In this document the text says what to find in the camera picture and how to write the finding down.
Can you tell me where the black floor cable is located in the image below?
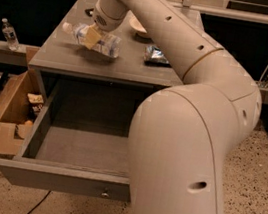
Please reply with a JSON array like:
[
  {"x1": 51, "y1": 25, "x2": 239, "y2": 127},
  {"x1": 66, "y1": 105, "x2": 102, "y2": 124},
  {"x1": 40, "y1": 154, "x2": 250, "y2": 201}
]
[{"x1": 22, "y1": 186, "x2": 52, "y2": 214}]

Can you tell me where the clear water bottle on ledge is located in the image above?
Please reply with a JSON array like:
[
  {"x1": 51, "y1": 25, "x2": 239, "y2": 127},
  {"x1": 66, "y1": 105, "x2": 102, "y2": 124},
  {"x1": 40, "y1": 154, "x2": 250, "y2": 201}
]
[{"x1": 1, "y1": 18, "x2": 19, "y2": 51}]

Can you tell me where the grey cabinet with counter top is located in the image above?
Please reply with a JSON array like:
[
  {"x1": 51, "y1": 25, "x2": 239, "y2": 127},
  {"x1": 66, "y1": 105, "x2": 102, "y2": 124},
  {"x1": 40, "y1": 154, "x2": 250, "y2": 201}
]
[{"x1": 22, "y1": 0, "x2": 224, "y2": 131}]

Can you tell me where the metal drawer knob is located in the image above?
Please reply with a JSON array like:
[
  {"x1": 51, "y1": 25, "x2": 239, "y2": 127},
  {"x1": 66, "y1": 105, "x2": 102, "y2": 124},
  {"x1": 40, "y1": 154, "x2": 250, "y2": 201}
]
[{"x1": 101, "y1": 188, "x2": 110, "y2": 199}]

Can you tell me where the white paper bowl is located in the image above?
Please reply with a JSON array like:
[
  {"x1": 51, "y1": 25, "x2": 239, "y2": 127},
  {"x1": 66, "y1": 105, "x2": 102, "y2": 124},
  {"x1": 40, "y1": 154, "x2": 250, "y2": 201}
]
[{"x1": 129, "y1": 16, "x2": 149, "y2": 39}]

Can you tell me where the blue label plastic bottle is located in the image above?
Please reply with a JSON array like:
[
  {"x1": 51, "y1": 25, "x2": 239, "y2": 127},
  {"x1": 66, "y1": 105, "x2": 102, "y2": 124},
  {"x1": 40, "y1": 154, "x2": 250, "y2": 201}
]
[{"x1": 62, "y1": 22, "x2": 121, "y2": 59}]

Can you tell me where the black remote control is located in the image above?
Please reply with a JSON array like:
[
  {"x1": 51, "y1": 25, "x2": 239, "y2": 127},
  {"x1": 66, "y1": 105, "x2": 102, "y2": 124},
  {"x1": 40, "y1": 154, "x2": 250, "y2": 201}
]
[{"x1": 84, "y1": 8, "x2": 94, "y2": 17}]

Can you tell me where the grey open top drawer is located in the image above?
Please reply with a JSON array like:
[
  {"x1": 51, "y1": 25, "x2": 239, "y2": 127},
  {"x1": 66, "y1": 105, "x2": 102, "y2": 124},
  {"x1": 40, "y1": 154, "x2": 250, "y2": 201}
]
[{"x1": 0, "y1": 88, "x2": 147, "y2": 204}]

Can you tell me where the crumpled silver blue chip bag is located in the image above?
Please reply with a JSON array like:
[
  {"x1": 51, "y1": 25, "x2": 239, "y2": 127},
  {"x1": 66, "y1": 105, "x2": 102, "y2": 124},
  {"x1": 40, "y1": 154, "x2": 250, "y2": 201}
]
[{"x1": 144, "y1": 45, "x2": 169, "y2": 65}]

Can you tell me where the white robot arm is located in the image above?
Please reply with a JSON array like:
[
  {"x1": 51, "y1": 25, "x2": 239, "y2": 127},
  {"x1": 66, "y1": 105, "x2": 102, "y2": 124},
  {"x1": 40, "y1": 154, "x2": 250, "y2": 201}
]
[{"x1": 95, "y1": 0, "x2": 262, "y2": 214}]

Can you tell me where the brown cardboard box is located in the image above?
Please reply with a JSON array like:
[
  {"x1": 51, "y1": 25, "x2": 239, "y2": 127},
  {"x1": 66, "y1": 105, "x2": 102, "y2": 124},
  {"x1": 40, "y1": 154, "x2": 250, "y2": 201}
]
[{"x1": 0, "y1": 41, "x2": 55, "y2": 161}]

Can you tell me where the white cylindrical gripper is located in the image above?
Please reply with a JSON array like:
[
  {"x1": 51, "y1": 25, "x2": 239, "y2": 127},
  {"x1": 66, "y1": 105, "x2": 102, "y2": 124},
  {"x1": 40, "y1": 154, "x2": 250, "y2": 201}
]
[{"x1": 84, "y1": 0, "x2": 129, "y2": 49}]

